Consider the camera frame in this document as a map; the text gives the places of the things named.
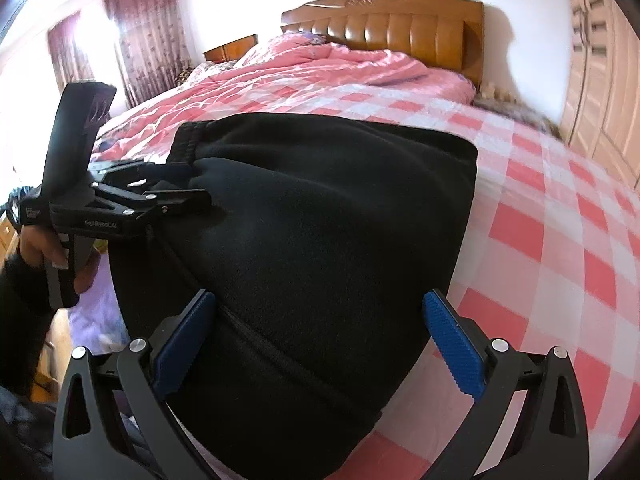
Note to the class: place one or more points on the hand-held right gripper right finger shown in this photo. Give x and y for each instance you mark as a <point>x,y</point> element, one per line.
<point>452,345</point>

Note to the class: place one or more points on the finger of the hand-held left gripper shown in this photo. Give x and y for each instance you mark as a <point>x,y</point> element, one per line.
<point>145,172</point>
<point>170,202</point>

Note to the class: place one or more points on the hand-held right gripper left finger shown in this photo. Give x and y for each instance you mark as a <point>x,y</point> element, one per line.
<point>182,345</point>

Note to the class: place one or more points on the black pants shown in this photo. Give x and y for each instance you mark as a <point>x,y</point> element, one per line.
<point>300,260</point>

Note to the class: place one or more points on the person's left forearm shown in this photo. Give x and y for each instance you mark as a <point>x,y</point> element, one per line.
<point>22,320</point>

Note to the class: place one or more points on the person's left hand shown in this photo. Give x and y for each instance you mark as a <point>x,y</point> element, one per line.
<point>37,247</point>

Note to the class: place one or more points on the white plastic bag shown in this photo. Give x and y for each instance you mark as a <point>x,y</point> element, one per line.
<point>100,305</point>

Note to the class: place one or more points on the patterned pillow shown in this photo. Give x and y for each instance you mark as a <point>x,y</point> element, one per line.
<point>200,71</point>

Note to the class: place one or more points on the bed with pink checked sheet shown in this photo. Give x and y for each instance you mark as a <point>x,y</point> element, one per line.
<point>525,240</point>

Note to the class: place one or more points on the dark red patterned curtain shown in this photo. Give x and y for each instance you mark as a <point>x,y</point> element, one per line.
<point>150,35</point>
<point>72,47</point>

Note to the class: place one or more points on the wooden nightstand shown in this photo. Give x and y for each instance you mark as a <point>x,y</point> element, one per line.
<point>232,49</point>

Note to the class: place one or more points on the pink quilt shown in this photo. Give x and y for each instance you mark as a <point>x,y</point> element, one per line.
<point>300,70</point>

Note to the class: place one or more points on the cloth covered bedside table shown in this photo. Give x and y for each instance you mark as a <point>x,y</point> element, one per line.
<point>520,110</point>

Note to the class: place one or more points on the wooden padded headboard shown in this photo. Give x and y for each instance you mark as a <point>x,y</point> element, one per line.
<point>390,25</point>

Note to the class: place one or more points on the light wooden wardrobe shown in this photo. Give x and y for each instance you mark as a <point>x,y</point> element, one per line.
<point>605,70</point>

